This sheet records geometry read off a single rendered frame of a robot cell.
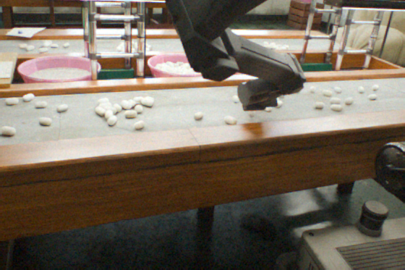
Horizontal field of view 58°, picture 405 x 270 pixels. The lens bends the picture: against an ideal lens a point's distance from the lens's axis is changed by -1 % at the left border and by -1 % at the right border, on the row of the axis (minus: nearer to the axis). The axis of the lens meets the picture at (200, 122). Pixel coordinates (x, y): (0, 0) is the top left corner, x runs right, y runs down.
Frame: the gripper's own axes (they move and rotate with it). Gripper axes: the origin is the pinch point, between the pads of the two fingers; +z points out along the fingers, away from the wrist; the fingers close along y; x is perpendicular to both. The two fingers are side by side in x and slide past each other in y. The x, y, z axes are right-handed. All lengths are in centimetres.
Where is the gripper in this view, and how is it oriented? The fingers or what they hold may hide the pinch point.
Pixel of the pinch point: (245, 105)
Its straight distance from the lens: 111.6
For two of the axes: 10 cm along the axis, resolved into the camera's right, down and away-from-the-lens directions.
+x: 1.5, 9.7, -2.0
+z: -3.3, 2.4, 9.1
